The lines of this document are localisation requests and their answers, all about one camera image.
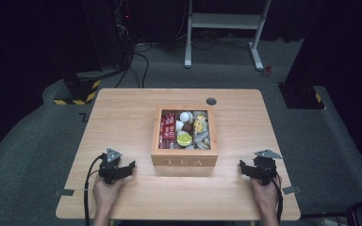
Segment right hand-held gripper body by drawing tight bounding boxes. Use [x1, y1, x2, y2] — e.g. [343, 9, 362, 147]
[253, 149, 284, 186]

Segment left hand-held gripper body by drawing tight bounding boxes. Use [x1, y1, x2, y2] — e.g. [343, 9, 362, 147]
[98, 148, 130, 186]

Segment wooden tea box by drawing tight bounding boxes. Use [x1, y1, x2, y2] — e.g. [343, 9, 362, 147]
[150, 105, 220, 168]

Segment green-lid brown coffee capsule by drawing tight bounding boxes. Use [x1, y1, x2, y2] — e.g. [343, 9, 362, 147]
[176, 131, 193, 148]

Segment person's left hand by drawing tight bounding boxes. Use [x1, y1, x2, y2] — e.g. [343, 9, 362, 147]
[92, 174, 124, 219]

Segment person's right hand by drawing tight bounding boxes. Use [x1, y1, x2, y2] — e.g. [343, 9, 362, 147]
[251, 174, 283, 219]

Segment grey tape piece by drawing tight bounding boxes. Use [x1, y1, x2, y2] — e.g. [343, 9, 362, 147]
[54, 188, 75, 198]
[282, 185, 302, 196]

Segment grey clear packets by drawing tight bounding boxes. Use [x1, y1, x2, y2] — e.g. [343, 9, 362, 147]
[193, 130, 211, 151]

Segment bundle of red sachets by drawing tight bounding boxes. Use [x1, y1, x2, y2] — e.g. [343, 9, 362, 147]
[158, 112, 177, 150]

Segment yellow-print clear packets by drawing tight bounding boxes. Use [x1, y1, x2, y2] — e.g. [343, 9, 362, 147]
[192, 112, 208, 133]

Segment white coffee capsule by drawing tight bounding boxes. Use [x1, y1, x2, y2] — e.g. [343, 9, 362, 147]
[179, 111, 194, 124]

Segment black stand base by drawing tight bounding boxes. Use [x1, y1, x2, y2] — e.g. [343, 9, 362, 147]
[277, 82, 325, 110]

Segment yellow-black striped stand base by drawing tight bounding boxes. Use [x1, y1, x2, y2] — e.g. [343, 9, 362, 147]
[53, 71, 103, 106]

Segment dark equipment rack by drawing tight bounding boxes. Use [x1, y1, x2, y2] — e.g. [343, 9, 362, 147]
[112, 0, 137, 69]

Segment white metal stand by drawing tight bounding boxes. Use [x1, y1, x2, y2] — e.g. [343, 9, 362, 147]
[184, 0, 273, 72]

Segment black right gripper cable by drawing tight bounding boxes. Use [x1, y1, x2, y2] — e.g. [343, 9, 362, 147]
[265, 169, 285, 224]

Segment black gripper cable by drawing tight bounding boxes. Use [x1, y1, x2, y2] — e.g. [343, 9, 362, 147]
[83, 153, 107, 226]
[265, 169, 285, 224]

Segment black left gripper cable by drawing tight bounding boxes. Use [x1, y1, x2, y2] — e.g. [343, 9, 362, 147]
[83, 153, 107, 226]

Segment black floor cables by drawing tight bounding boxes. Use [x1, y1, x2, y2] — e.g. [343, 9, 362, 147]
[114, 39, 177, 89]

